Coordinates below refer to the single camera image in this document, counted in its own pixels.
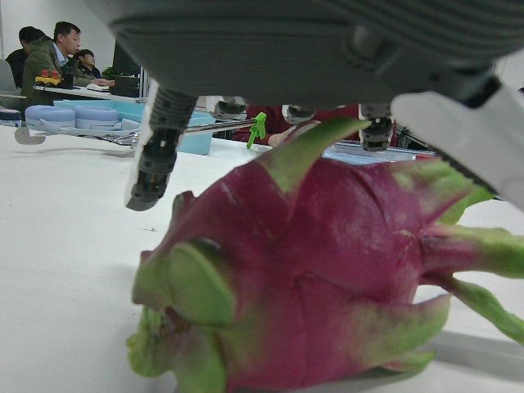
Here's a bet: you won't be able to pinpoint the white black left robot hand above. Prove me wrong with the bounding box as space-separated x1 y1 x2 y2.
84 0 524 212

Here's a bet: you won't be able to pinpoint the pink green dragon fruit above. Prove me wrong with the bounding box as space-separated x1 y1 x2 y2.
126 116 524 393

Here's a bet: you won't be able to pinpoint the blue plastic storage bin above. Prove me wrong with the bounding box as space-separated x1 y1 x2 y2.
52 100 214 156

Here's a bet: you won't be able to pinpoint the black background monitor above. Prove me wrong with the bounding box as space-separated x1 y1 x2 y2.
111 38 142 99

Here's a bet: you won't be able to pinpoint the seated person with dark hair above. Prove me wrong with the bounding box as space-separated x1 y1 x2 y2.
75 47 103 80

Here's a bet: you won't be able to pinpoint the blue round containers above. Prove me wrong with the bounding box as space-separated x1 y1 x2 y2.
15 105 124 146

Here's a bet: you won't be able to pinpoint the yellow box with red buttons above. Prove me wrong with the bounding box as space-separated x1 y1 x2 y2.
34 69 63 88

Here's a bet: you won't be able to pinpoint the man in green jacket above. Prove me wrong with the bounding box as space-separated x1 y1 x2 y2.
20 20 118 110

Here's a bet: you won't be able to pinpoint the person in black jacket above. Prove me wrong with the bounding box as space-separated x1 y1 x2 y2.
5 25 46 89

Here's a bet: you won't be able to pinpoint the metal reacher grabber green handle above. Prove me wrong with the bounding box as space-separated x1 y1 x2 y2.
104 113 269 149

